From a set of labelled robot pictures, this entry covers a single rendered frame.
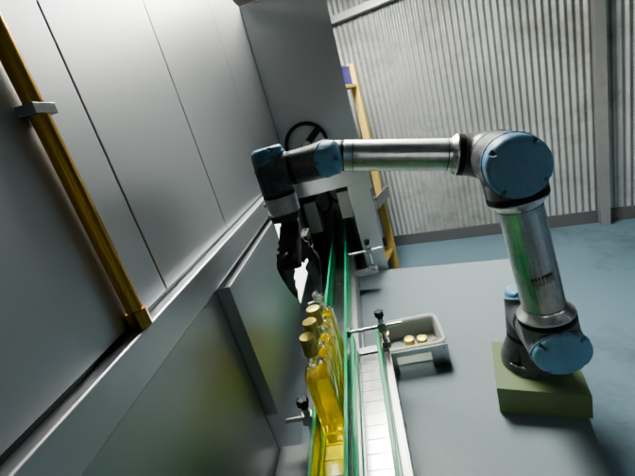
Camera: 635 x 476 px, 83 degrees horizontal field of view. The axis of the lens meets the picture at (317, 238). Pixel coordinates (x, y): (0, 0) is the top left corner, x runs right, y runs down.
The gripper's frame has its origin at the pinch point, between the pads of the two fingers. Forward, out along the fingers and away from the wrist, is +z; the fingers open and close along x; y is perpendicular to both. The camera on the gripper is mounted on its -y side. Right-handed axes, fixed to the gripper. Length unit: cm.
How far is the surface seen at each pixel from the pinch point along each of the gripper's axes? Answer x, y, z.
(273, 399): 11.9, -13.1, 18.6
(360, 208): -14, 102, 9
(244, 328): 12.2, -13.3, -1.2
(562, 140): -198, 274, 37
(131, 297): 12.6, -38.9, -23.2
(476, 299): -52, 55, 45
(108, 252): 13, -39, -30
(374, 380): -9.9, 4.5, 32.8
